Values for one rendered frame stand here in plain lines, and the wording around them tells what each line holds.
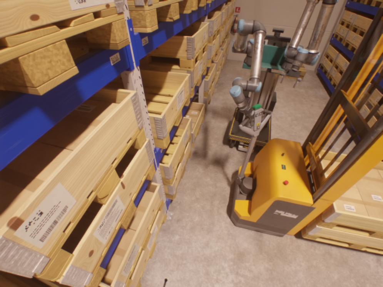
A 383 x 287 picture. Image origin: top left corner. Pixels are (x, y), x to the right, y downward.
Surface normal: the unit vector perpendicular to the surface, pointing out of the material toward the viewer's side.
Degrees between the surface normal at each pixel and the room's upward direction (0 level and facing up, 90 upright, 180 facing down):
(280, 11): 90
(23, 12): 90
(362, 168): 90
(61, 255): 90
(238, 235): 0
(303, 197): 0
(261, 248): 0
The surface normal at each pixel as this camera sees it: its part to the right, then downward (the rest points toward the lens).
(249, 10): -0.27, 0.68
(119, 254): 0.00, -0.71
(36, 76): 0.96, 0.19
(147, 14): 0.49, 0.61
